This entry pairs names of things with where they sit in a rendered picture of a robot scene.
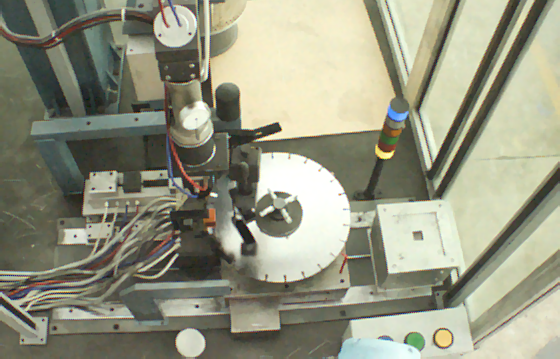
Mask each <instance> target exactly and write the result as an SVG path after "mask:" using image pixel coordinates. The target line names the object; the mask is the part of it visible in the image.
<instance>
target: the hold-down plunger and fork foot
mask: <svg viewBox="0 0 560 359"><path fill-rule="evenodd" d="M235 189H236V187H234V188H232V189H230V190H228V191H229V196H230V198H231V199H232V211H235ZM236 208H237V207H236ZM237 210H238V212H239V213H240V215H241V217H242V219H243V220H244V222H245V224H246V225H248V224H250V223H252V222H254V221H256V220H257V216H256V214H255V212H254V211H253V209H248V208H237Z"/></svg>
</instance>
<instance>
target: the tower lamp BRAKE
mask: <svg viewBox="0 0 560 359"><path fill-rule="evenodd" d="M388 107H389V109H388V115H389V116H390V117H391V118H392V119H393V120H395V121H402V120H404V119H406V118H407V113H408V110H409V107H410V105H409V102H408V101H407V100H406V99H405V98H402V97H394V98H392V99H391V100H390V103H389V106H388Z"/></svg>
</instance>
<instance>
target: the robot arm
mask: <svg viewBox="0 0 560 359"><path fill-rule="evenodd" d="M338 359H420V352H419V351H418V350H416V349H415V348H414V347H412V346H410V345H409V346H408V345H406V344H403V343H399V342H397V343H396V342H392V341H388V340H384V339H383V340H378V339H372V338H352V339H348V340H346V341H345V342H344V343H343V344H342V348H341V351H340V353H339V354H338Z"/></svg>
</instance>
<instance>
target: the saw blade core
mask: <svg viewBox="0 0 560 359"><path fill-rule="evenodd" d="M289 155H290V154H288V153H273V157H274V158H272V153H266V154H262V163H261V174H260V182H259V183H258V200H259V199H260V198H261V197H262V196H263V195H265V194H267V193H268V191H267V188H271V189H272V191H285V192H288V193H290V194H292V195H295V194H298V196H299V197H298V198H297V199H298V200H299V201H300V203H301V205H302V207H303V220H302V223H301V225H300V226H299V228H298V229H297V230H296V231H295V232H293V233H291V234H289V235H287V236H281V237H277V236H271V235H269V234H267V233H265V232H263V231H262V230H261V229H260V228H259V227H258V225H257V224H256V221H254V222H252V223H250V224H248V225H246V224H245V222H244V220H243V219H242V217H241V215H240V213H239V212H238V211H236V210H235V211H232V199H231V198H230V196H229V191H228V190H230V189H232V188H234V187H236V181H231V180H230V177H228V176H230V175H228V176H227V175H223V176H222V177H221V178H220V179H219V180H218V182H217V183H216V184H215V187H217V188H220V190H218V189H217V188H215V187H214V188H213V190H212V191H211V193H213V194H216V195H217V196H216V197H214V196H211V195H210V196H209V202H210V203H209V205H208V209H214V214H215V222H212V221H207V227H208V231H209V235H211V236H210V238H211V240H212V243H213V245H214V246H215V248H216V250H217V251H219V250H221V249H222V248H224V250H221V251H219V252H218V253H219V254H220V255H221V257H222V258H223V259H224V260H225V261H226V262H227V263H228V264H229V265H231V264H232V263H233V260H235V262H234V263H233V265H232V267H233V268H235V269H237V270H239V271H240V272H241V273H243V274H245V275H246V273H247V272H248V270H250V272H248V274H247V276H250V277H252V278H255V279H259V280H263V281H265V278H266V275H268V276H267V280H266V281H269V282H285V277H284V276H286V282H290V281H296V280H300V279H303V278H305V277H308V276H310V275H314V274H316V273H318V272H320V271H321V269H322V270H323V269H324V268H325V267H327V266H328V265H329V264H330V263H331V262H332V261H333V260H334V259H335V257H336V256H337V255H338V254H339V252H340V251H341V249H342V247H343V246H344V243H345V241H346V239H347V236H348V232H349V227H347V226H350V211H349V210H345V211H344V210H343V209H349V206H348V202H347V196H346V194H343V193H345V192H344V190H343V188H342V187H341V185H340V184H339V182H338V181H337V180H334V179H335V177H334V176H333V175H332V174H331V173H330V172H328V171H327V170H326V169H325V168H322V166H321V165H319V164H317V163H316V162H314V161H312V160H310V159H308V160H307V162H306V164H304V162H305V161H306V159H307V158H305V157H302V156H298V155H294V154H291V156H290V158H291V159H288V158H289ZM321 168H322V169H321ZM320 169H321V171H320V172H319V171H318V170H320ZM332 180H334V181H333V182H332V183H331V182H330V181H332ZM339 194H343V195H341V196H339ZM258 200H257V202H258ZM213 202H214V204H212V203H213ZM343 225H346V226H343ZM214 233H217V234H216V235H212V234H214ZM338 239H341V240H342V241H344V242H342V241H339V240H338ZM330 253H332V255H334V256H335V257H334V256H332V255H330ZM317 264H319V266H320V268H321V269H320V268H319V267H318V266H317ZM302 272H304V275H305V277H304V276H303V274H302Z"/></svg>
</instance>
